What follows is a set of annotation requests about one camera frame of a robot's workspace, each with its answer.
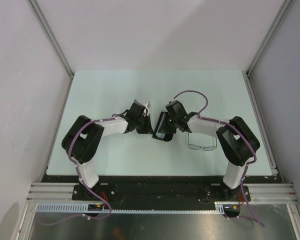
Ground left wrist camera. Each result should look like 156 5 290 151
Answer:
141 101 151 110

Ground left aluminium corner post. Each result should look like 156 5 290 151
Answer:
27 0 74 80

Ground right aluminium corner post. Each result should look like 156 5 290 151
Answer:
245 0 295 77

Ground blue cleaning cloth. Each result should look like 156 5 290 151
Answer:
155 118 166 139

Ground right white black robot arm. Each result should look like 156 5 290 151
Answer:
154 100 261 201

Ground aluminium front rail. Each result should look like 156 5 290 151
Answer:
27 182 298 204

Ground aluminium corner post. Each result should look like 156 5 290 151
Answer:
27 0 74 80
245 0 295 77

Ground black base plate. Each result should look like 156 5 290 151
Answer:
41 175 283 211

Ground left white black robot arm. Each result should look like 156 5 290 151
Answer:
61 99 154 200

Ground thin wire-frame glasses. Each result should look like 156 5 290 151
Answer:
187 133 218 152

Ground slotted cable duct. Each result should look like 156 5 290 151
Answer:
36 202 239 215

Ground black glasses case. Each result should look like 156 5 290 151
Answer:
152 111 175 142

